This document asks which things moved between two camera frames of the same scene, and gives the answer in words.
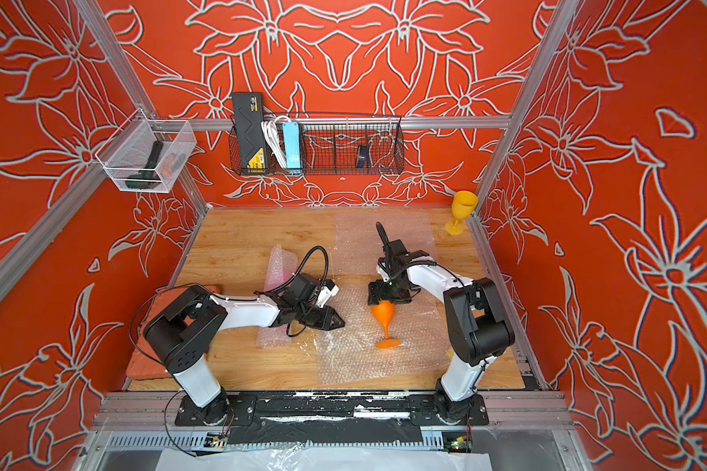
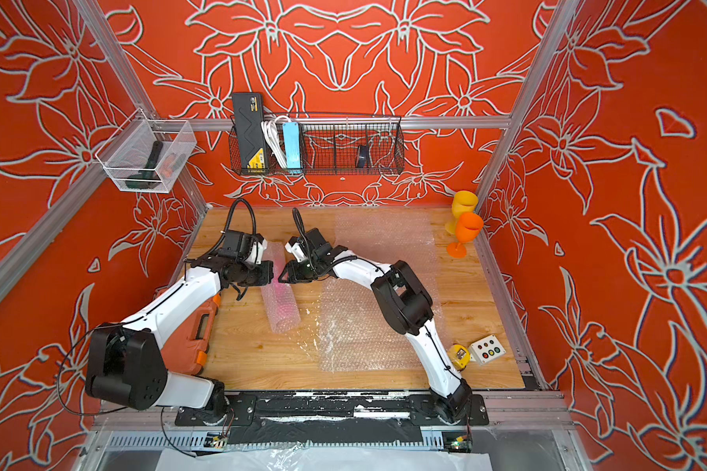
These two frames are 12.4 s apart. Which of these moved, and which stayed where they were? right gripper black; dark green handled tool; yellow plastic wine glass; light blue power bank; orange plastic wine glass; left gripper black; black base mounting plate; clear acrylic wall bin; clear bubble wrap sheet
Moved: right gripper black; orange plastic wine glass; left gripper black
Stayed: clear acrylic wall bin; light blue power bank; dark green handled tool; yellow plastic wine glass; clear bubble wrap sheet; black base mounting plate
